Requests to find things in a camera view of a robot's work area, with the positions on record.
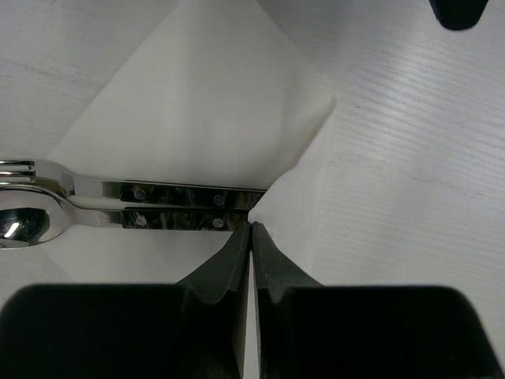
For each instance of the black handled steel spoon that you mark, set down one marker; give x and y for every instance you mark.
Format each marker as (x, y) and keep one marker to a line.
(32, 216)

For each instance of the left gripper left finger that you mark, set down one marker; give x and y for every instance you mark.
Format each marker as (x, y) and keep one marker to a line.
(189, 329)

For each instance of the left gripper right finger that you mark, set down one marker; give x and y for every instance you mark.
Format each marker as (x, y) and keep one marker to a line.
(309, 330)

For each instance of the white paper napkin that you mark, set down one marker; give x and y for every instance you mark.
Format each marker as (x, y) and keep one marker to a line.
(218, 96)

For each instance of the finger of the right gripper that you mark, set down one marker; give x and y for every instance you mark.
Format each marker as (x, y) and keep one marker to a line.
(458, 15)

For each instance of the black handled steel fork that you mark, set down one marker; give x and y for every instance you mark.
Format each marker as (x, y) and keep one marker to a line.
(63, 181)

